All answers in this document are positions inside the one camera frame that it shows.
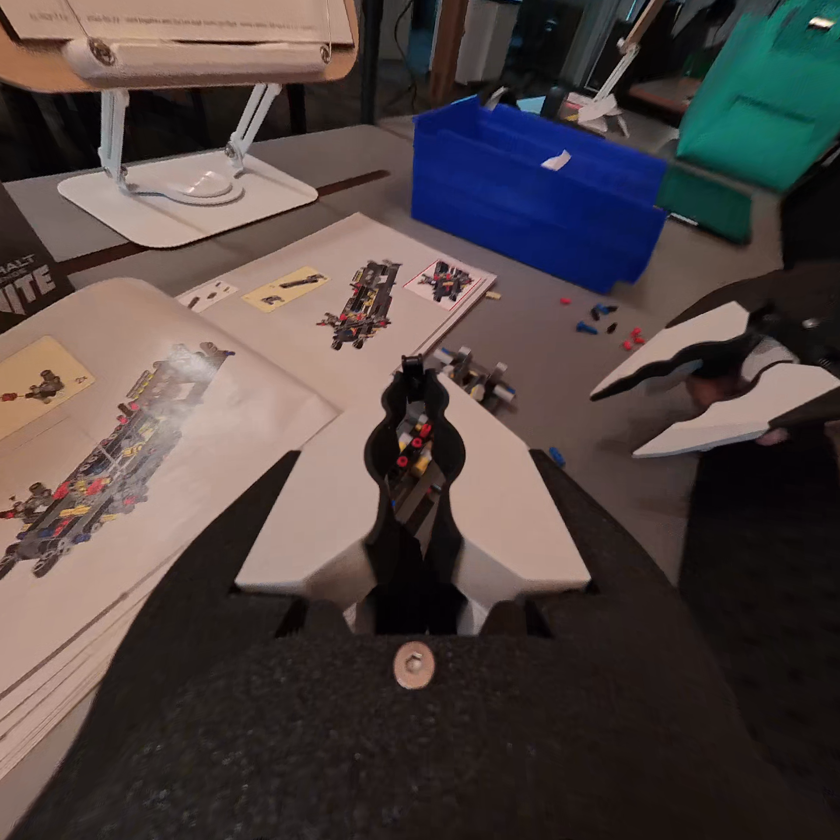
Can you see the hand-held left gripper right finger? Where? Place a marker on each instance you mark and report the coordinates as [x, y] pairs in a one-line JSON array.
[[518, 525]]

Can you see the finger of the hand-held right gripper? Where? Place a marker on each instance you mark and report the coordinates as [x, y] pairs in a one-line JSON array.
[[682, 338], [754, 407]]

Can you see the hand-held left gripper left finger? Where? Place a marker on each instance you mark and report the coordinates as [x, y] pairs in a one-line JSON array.
[[308, 525]]

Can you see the toy car chassis model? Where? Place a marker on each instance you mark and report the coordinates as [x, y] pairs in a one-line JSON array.
[[482, 382]]

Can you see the small black beam piece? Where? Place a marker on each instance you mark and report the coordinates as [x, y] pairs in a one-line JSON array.
[[412, 367]]

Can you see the yellow car toy set box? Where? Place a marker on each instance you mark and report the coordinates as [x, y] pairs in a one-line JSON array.
[[29, 275]]

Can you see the person's right hand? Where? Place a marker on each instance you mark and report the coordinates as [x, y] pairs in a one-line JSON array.
[[715, 390]]

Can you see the loose small connector pins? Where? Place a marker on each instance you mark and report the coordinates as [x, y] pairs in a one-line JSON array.
[[598, 312]]

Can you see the building instruction booklet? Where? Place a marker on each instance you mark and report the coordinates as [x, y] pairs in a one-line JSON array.
[[197, 394]]

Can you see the green fabric tote bag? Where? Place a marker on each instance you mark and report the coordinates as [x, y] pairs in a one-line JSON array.
[[754, 118]]

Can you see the blue plastic bin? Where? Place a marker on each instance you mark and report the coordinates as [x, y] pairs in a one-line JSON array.
[[525, 216]]

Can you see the white paper slip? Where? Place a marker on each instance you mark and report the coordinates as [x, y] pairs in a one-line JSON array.
[[556, 161]]

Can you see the white document stand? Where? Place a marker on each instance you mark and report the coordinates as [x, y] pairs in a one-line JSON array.
[[190, 197], [613, 98]]

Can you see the printed instruction sheet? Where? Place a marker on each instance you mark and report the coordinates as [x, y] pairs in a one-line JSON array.
[[197, 16]]

